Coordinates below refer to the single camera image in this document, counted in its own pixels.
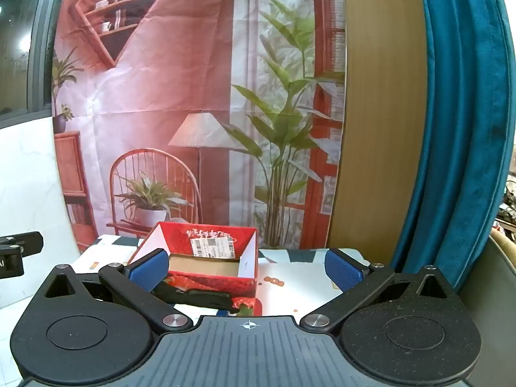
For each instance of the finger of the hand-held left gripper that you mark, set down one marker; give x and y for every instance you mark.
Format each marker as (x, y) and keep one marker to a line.
(24, 244)

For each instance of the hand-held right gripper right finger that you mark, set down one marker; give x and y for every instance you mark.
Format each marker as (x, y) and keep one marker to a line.
(344, 270)

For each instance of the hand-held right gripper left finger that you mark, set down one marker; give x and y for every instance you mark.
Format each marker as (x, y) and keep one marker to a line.
(149, 270)

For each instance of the red strawberry print cardboard box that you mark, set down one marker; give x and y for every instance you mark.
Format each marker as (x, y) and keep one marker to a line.
(173, 236)

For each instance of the black dotted sock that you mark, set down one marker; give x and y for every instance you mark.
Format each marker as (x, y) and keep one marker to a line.
(193, 296)

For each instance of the wooden board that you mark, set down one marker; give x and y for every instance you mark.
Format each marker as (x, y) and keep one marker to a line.
(383, 109)

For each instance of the teal curtain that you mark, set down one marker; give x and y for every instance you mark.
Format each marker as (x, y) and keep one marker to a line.
(459, 109)

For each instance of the dark window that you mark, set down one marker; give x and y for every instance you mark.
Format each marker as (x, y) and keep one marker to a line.
(24, 28)

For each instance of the printed room scene wall tapestry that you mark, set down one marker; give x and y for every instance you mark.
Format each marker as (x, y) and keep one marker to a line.
(161, 88)

